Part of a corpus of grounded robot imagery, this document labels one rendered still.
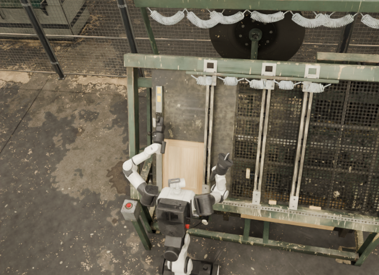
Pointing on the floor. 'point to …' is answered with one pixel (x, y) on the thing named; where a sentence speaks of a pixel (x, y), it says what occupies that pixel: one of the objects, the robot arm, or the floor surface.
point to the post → (142, 234)
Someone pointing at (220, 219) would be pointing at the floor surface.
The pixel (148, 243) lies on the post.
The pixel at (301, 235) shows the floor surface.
